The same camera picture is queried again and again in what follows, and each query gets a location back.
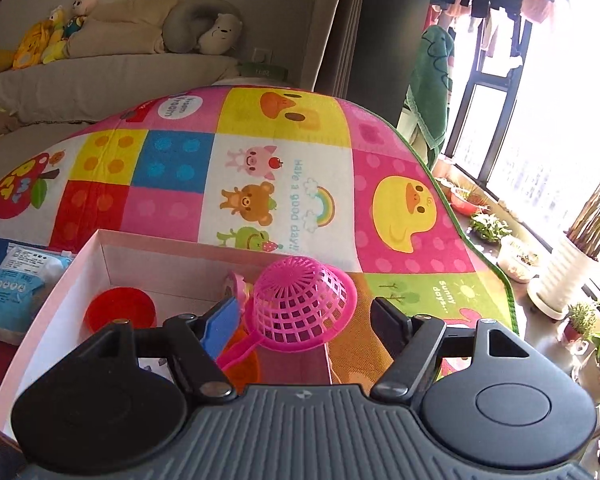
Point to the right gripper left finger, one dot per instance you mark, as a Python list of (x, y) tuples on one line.
[(195, 343)]

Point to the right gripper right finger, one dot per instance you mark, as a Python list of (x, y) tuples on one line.
[(413, 343)]

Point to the orange pumpkin toy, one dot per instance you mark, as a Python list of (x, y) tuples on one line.
[(246, 372)]

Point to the red plastic lid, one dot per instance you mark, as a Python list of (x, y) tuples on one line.
[(120, 303)]

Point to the pink plastic strainer toy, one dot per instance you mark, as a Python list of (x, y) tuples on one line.
[(297, 304)]

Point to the blue tissue pack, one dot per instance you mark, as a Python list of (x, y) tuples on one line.
[(27, 276)]

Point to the pink cardboard box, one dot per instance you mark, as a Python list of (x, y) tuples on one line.
[(121, 276)]

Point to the white plant pot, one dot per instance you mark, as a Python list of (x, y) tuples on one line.
[(562, 274)]

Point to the small potted plant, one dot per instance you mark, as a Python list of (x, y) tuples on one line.
[(581, 320)]

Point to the colourful cartoon play mat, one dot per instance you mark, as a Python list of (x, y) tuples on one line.
[(269, 170)]

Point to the green dinosaur towel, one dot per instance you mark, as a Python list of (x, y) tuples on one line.
[(428, 95)]

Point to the beige sofa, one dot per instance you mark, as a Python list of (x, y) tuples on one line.
[(48, 103)]

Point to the white bear plush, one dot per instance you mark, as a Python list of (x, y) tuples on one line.
[(222, 36)]

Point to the grey neck pillow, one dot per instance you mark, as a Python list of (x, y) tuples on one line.
[(188, 20)]

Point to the beige pillow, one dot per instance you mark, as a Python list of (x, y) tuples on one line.
[(121, 27)]

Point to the cartoon boy doll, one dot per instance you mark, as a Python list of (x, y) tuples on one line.
[(56, 49)]

